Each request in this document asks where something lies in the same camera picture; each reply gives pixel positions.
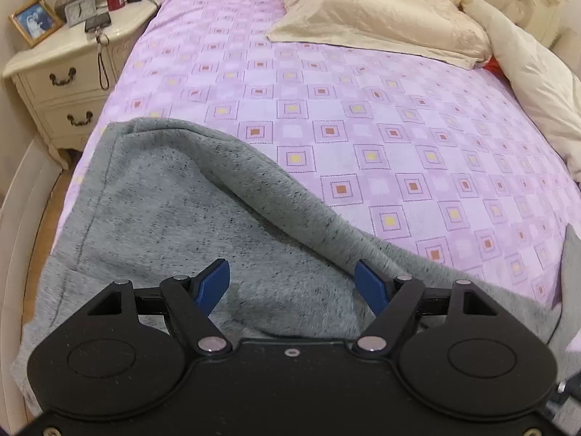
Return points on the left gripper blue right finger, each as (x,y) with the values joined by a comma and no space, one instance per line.
(395,305)

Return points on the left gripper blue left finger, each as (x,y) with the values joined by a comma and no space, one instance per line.
(189,303)

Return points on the grey knit pants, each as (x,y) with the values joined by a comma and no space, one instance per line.
(165,197)

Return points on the purple patterned bed sheet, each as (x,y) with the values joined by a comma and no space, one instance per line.
(433,158)

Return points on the cream nightstand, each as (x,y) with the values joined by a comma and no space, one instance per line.
(65,80)

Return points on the red item under duvet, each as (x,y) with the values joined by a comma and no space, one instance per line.
(493,67)

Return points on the cream duvet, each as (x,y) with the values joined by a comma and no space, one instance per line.
(545,87)

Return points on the beige satin pillow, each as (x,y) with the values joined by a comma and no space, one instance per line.
(435,29)

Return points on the small white clock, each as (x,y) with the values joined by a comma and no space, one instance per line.
(78,11)

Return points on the gold framed photo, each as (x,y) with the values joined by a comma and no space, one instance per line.
(36,21)

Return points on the black phone with strap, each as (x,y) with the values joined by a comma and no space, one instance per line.
(96,25)

